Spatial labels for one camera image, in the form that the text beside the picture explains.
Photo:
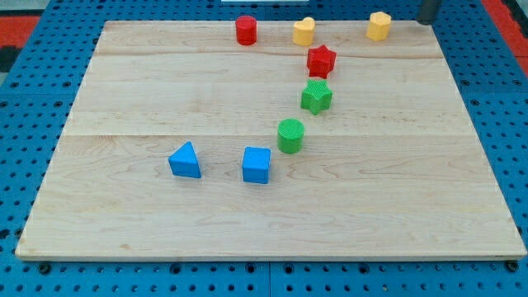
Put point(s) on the yellow heart block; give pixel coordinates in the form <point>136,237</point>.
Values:
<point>303,31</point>

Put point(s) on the blue cube block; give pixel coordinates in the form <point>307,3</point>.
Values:
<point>256,165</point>

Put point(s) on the green cylinder block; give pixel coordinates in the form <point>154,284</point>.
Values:
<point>290,135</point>

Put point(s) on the green star block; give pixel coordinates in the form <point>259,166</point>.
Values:
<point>316,96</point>

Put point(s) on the blue triangle block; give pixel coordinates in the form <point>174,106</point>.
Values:
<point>184,162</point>

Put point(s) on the red star block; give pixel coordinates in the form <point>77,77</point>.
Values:
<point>320,61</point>

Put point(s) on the red cylinder block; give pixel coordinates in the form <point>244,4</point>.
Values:
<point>246,30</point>

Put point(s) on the yellow hexagon block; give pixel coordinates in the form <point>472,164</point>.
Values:
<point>379,26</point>

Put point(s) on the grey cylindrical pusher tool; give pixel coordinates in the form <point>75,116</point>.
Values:
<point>428,11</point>

